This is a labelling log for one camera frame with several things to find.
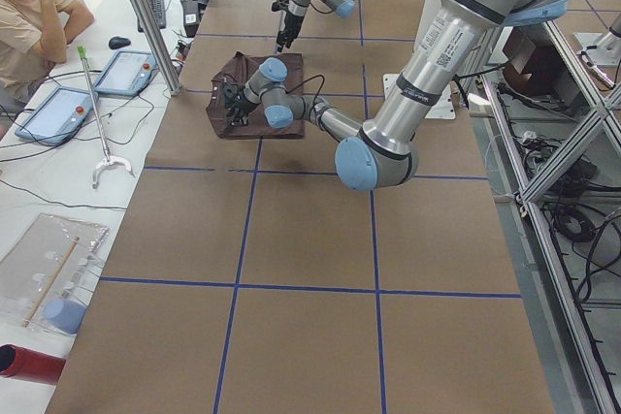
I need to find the near blue teach pendant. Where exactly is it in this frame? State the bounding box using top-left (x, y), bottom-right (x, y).
top-left (15, 86), bottom-right (93, 146)

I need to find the clear plastic bag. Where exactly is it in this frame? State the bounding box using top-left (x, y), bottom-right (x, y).
top-left (1, 214), bottom-right (109, 334)

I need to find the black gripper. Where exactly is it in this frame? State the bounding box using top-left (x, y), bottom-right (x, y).
top-left (276, 2), bottom-right (304, 52)
top-left (224, 90), bottom-right (256, 126)

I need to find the black keyboard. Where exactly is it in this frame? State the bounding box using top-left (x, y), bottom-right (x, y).
top-left (147, 0), bottom-right (167, 29)

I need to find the seated person beige shirt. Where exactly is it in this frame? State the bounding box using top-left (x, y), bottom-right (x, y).
top-left (1, 0), bottom-right (94, 106)

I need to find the blue plastic cap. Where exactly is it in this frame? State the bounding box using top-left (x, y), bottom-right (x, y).
top-left (44, 299), bottom-right (86, 334)

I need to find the long metal grabber tool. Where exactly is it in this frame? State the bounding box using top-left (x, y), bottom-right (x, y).
top-left (77, 46), bottom-right (134, 189)

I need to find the aluminium frame post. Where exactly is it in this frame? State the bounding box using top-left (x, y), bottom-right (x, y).
top-left (129, 0), bottom-right (181, 96)

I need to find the black computer mouse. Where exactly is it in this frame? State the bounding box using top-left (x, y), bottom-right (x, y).
top-left (108, 36), bottom-right (132, 50)

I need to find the far blue teach pendant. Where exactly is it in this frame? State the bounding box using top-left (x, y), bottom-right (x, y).
top-left (94, 49), bottom-right (157, 98)

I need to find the wooden stick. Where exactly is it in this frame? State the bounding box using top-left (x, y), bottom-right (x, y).
top-left (21, 237), bottom-right (80, 328)

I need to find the aluminium frame rail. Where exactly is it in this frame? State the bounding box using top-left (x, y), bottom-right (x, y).
top-left (466, 11), bottom-right (620, 413)

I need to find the blue teach pendant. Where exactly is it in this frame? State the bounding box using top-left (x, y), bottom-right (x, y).
top-left (94, 49), bottom-right (157, 98)
top-left (15, 86), bottom-right (93, 146)

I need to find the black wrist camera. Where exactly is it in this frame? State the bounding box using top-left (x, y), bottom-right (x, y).
top-left (212, 81), bottom-right (240, 102)
top-left (271, 0), bottom-right (289, 13)

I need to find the brown t-shirt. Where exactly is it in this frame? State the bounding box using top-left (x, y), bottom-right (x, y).
top-left (206, 51), bottom-right (305, 140)

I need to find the red cylinder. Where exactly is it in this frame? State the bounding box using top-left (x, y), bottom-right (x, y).
top-left (1, 344), bottom-right (66, 385)

